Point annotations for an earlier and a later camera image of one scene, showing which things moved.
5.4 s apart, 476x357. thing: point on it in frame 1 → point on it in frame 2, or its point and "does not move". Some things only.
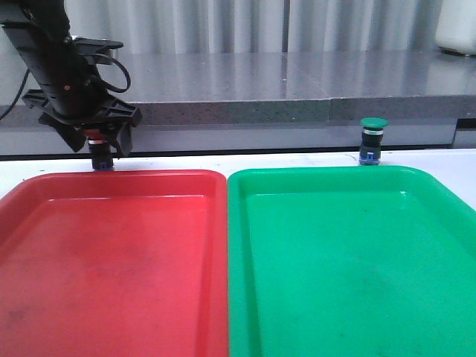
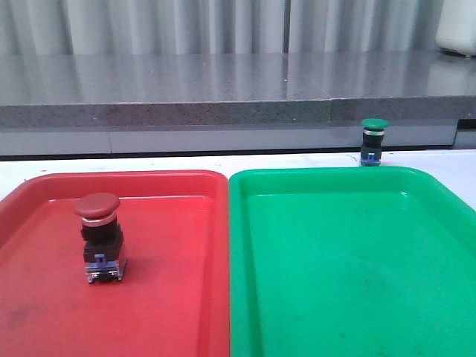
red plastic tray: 114,263 does not move
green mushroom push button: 372,140 does not move
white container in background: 456,28 does not move
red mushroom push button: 102,154 → 103,238
